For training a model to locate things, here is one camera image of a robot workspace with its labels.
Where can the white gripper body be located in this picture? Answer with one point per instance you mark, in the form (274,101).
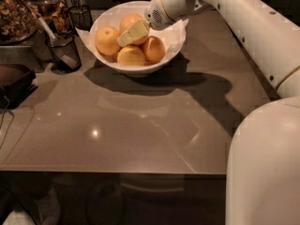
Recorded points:
(155,12)

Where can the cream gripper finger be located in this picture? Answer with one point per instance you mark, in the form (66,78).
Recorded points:
(132,33)

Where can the orange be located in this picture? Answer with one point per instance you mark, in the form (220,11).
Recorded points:
(153,49)
(129,22)
(106,40)
(131,56)

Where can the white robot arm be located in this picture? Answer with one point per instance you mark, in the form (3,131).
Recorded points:
(263,171)

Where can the black mesh cup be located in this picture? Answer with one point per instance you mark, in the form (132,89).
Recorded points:
(64,53)
(81,17)

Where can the large glass snack jar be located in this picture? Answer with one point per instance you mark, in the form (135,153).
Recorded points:
(16,22)

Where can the black device on left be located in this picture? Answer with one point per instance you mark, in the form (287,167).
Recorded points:
(16,84)

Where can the black mesh cup rear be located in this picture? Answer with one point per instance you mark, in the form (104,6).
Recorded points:
(81,17)

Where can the white ceramic bowl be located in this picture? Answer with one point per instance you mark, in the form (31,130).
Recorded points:
(118,12)

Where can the white paper liner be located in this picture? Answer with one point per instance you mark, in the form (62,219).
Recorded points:
(82,36)

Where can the black mesh cup front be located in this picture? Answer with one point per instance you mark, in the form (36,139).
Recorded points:
(64,53)

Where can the rear glass snack jar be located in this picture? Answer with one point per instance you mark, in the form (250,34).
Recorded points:
(55,11)

